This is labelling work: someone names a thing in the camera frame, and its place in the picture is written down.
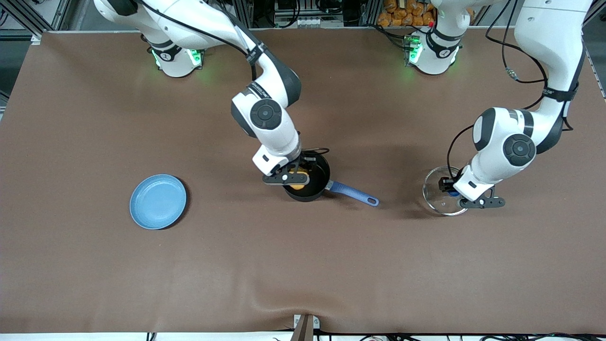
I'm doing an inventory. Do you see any glass lid with blue knob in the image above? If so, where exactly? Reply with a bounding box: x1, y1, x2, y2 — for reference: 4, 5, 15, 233
422, 165, 470, 217

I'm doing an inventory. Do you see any brown table cover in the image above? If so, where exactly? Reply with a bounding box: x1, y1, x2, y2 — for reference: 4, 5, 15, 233
0, 26, 606, 335

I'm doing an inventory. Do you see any blue plate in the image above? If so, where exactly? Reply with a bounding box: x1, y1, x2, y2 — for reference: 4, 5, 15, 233
129, 174, 188, 231

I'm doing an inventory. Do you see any metal table clamp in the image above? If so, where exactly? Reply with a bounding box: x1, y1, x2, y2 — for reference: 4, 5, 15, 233
293, 314, 321, 341

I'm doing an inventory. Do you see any pile of orange toy food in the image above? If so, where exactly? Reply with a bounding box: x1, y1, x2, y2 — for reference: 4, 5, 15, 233
377, 0, 435, 27

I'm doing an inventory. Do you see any black pot with blue handle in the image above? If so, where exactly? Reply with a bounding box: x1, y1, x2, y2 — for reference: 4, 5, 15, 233
282, 151, 380, 207

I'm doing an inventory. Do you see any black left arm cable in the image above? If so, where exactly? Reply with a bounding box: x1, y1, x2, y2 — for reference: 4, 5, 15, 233
447, 0, 576, 183

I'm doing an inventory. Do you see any aluminium frame rail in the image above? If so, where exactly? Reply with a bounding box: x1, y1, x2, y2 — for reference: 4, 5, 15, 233
0, 0, 72, 34

